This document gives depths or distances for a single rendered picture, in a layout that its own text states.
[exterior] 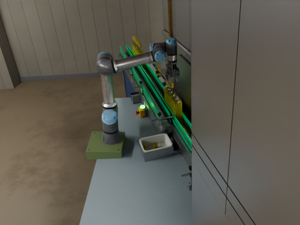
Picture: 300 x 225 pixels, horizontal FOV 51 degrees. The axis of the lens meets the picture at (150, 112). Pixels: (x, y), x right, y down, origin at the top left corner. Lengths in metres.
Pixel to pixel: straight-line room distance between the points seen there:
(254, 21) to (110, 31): 4.54
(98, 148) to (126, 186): 0.42
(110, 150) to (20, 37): 3.73
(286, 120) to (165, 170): 1.52
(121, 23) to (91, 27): 0.49
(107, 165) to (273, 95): 1.69
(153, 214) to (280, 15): 1.46
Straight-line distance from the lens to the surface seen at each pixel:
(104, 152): 2.34
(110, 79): 2.32
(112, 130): 2.35
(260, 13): 0.81
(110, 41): 5.34
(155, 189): 2.09
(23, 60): 5.87
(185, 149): 2.19
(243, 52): 0.89
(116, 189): 2.13
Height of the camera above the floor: 2.22
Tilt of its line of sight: 31 degrees down
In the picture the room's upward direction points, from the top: 5 degrees counter-clockwise
